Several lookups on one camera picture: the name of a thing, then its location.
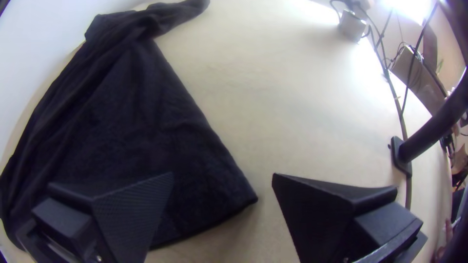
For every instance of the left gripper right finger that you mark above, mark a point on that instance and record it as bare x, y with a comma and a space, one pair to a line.
321, 219

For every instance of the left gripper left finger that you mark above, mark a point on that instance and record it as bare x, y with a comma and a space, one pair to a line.
124, 215

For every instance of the black t-shirt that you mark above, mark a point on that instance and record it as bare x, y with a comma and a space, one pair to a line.
128, 128

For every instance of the brown cardboard box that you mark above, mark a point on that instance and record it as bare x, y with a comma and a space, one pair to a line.
417, 76

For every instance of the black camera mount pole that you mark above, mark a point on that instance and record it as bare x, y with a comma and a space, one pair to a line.
431, 128

